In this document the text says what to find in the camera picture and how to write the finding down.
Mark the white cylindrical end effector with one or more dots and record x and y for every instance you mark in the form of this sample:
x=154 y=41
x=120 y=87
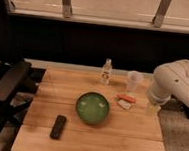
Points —
x=152 y=109

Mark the black rectangular eraser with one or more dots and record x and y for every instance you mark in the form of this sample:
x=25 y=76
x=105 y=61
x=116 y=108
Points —
x=58 y=127

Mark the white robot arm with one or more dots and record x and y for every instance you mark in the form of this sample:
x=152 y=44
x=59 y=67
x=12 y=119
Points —
x=170 y=79

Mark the white small packet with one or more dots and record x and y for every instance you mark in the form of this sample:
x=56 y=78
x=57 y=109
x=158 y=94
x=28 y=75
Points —
x=124 y=104

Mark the clear plastic cup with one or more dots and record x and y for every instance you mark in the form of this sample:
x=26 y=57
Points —
x=134 y=78

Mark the clear small bottle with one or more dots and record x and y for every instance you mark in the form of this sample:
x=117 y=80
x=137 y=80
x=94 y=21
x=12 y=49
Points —
x=106 y=71

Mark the green bowl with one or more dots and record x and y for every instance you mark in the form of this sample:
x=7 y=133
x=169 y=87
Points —
x=92 y=108

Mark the black office chair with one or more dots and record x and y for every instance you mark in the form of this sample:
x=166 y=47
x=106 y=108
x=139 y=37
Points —
x=16 y=79

